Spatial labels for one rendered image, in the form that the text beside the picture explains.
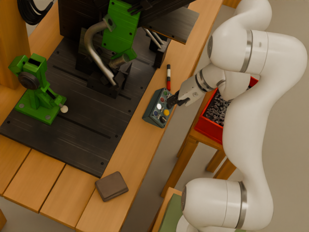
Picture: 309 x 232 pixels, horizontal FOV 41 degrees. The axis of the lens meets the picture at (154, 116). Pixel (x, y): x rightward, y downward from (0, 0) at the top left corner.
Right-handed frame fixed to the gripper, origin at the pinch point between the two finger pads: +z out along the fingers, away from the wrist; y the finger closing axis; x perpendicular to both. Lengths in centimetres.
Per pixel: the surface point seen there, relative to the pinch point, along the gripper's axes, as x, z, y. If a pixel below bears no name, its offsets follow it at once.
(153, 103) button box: 1.8, 9.8, 2.8
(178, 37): 11.9, -10.3, 18.2
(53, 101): 32.8, 26.1, -13.3
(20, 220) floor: -7, 121, -13
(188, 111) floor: -60, 64, 83
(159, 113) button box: -1.4, 8.4, -0.8
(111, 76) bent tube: 20.8, 14.8, 5.0
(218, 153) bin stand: -68, 39, 41
